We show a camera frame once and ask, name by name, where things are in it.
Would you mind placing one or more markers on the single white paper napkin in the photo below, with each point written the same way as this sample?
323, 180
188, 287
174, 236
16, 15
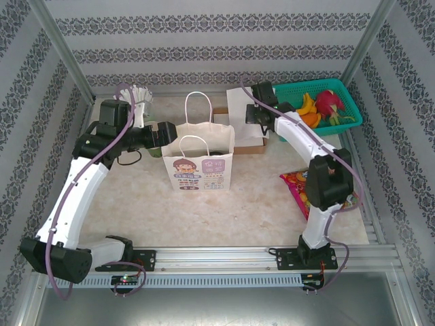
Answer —
238, 102

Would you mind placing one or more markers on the brown cardboard box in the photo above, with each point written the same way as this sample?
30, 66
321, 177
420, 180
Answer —
249, 150

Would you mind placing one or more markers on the white cartoon print paper bag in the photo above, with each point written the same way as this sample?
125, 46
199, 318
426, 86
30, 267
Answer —
197, 176

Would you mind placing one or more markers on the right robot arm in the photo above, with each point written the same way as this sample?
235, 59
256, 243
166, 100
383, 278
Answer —
306, 136

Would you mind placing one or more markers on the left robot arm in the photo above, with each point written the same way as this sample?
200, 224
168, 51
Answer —
74, 200

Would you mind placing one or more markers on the mint green straw holder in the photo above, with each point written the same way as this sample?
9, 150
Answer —
150, 113

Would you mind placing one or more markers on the white napkin stack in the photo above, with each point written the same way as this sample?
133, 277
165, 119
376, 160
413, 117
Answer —
221, 119

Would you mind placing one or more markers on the yellow banana bunch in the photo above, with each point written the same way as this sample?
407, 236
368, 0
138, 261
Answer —
307, 103

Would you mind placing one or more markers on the orange mango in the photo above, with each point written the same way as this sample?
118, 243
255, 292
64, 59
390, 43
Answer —
311, 120

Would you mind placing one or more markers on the pink dragon fruit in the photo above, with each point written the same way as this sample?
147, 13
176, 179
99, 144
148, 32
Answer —
328, 103

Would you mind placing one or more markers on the colourful candy bag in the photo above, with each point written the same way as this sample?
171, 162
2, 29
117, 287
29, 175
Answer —
295, 183

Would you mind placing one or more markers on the teal plastic basket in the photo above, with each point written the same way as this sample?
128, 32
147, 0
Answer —
340, 88

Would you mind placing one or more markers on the left circuit board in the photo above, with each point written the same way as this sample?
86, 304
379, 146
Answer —
125, 279

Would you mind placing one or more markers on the circuit board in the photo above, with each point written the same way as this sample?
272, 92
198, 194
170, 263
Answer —
312, 282
125, 279

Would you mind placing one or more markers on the right circuit board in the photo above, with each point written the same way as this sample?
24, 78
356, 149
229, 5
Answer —
312, 282

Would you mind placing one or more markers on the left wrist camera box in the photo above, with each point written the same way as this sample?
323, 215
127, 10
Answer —
138, 115

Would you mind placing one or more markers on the aluminium back rail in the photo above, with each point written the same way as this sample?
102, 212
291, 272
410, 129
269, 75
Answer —
170, 94

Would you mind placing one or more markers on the aluminium side rail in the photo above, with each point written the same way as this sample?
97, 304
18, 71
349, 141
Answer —
372, 224
89, 112

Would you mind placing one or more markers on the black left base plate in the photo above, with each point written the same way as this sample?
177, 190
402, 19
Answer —
147, 259

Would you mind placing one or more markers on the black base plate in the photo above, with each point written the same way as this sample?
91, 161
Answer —
147, 259
285, 259

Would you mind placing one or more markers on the aluminium frame post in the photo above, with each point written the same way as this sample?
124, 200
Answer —
57, 37
368, 37

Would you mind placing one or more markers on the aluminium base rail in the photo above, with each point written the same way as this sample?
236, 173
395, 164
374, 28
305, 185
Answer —
217, 258

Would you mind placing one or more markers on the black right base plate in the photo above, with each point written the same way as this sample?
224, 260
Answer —
285, 259

